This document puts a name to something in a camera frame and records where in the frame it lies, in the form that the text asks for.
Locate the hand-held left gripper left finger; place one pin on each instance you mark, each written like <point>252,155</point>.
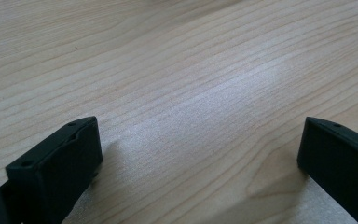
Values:
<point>56,168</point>

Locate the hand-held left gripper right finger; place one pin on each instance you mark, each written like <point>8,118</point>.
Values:
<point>341,161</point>

